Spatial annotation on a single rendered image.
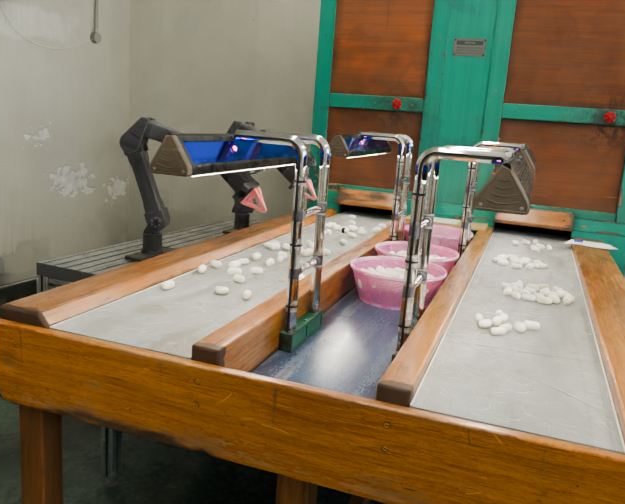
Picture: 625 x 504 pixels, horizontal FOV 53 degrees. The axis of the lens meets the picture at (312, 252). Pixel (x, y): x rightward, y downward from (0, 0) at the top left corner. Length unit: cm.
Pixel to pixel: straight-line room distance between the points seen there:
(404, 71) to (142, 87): 217
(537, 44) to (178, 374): 206
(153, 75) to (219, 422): 350
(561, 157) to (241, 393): 195
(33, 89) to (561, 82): 274
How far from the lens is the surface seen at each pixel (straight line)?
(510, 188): 95
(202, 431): 112
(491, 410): 102
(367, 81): 282
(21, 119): 386
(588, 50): 274
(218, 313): 134
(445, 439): 98
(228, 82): 407
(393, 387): 99
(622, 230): 274
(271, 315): 126
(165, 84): 434
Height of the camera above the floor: 116
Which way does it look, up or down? 12 degrees down
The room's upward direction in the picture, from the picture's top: 4 degrees clockwise
